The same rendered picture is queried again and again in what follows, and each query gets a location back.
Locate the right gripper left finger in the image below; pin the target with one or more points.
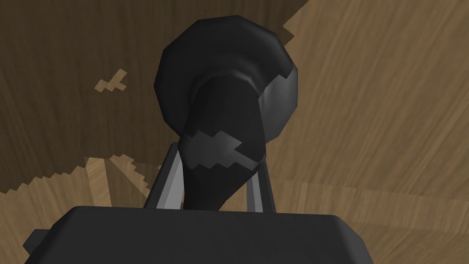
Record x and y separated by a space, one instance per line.
166 187

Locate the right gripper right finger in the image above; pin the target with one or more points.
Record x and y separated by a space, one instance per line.
261 190

